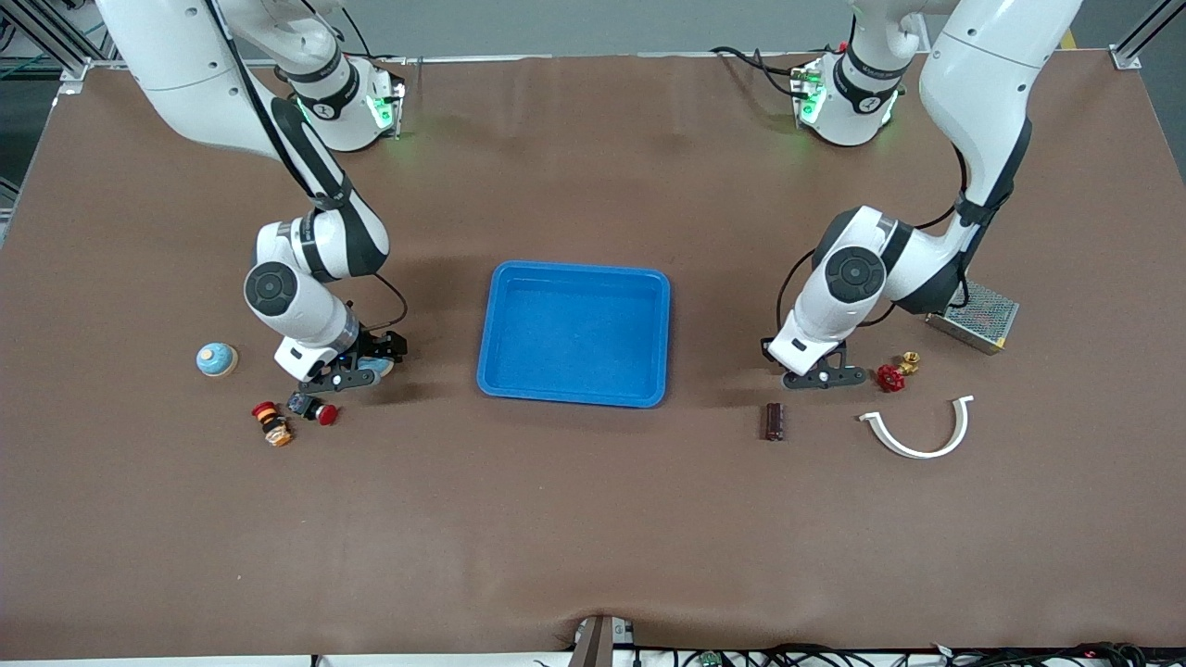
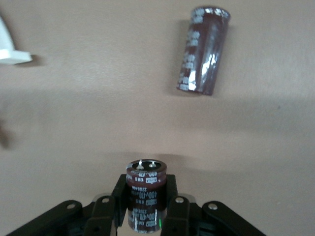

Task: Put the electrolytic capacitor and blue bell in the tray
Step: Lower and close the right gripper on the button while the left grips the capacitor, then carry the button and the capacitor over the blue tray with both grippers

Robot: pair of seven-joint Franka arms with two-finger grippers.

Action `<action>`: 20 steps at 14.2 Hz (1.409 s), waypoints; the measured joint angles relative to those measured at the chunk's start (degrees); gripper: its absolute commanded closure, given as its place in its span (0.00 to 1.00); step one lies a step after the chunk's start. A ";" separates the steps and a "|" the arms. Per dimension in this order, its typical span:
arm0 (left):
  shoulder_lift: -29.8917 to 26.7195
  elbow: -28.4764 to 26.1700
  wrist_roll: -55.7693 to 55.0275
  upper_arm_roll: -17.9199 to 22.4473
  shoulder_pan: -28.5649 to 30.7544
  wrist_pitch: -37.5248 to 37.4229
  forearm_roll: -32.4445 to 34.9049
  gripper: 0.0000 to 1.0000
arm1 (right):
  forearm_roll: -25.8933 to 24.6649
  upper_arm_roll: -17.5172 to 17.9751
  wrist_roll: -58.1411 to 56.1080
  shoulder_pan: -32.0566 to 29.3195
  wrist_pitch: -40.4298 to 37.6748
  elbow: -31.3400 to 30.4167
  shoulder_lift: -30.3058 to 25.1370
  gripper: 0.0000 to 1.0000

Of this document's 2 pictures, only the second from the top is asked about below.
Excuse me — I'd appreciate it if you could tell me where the white curved plastic clamp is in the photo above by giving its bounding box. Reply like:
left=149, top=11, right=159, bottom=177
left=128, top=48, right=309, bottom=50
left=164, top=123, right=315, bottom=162
left=0, top=14, right=32, bottom=65

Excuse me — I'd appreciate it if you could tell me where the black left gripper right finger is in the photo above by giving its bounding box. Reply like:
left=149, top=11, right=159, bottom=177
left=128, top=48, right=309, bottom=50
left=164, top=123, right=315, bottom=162
left=161, top=174, right=266, bottom=236

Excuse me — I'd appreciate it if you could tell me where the brown table cover mat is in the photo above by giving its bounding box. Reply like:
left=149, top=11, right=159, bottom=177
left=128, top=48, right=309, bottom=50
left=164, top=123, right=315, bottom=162
left=0, top=0, right=315, bottom=236

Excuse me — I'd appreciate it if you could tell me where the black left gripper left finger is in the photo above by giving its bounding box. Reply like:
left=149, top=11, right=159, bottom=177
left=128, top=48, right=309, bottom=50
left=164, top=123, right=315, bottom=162
left=4, top=174, right=128, bottom=236

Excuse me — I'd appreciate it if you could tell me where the black terminal block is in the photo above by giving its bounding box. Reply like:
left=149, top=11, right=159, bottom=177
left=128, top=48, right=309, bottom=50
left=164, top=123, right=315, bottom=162
left=126, top=159, right=168, bottom=233

